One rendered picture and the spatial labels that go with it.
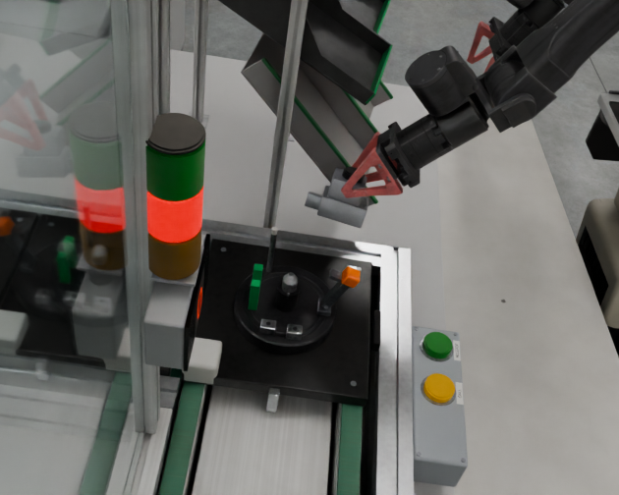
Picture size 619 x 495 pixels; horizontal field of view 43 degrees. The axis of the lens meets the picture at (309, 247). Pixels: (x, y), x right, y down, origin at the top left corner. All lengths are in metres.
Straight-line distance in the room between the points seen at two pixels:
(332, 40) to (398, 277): 0.36
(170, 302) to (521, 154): 1.04
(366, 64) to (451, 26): 2.62
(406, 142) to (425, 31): 2.65
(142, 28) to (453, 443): 0.67
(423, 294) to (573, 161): 1.94
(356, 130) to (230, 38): 2.15
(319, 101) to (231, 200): 0.26
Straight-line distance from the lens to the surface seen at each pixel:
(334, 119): 1.27
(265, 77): 1.11
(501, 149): 1.65
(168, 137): 0.64
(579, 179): 3.12
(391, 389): 1.06
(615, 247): 1.63
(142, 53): 0.59
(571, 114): 3.44
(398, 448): 1.02
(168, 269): 0.73
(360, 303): 1.12
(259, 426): 1.05
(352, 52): 1.16
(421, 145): 1.04
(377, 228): 1.39
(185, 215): 0.68
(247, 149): 1.50
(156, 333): 0.75
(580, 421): 1.26
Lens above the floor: 1.82
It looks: 46 degrees down
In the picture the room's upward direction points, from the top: 11 degrees clockwise
